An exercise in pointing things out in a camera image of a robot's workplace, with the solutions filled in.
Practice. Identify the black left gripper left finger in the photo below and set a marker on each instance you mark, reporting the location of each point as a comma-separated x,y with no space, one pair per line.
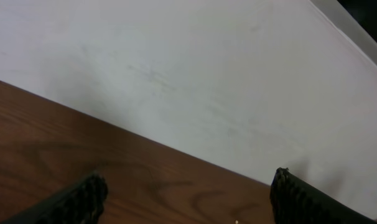
79,203

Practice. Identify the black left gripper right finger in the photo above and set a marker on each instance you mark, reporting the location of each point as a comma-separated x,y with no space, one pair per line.
296,202

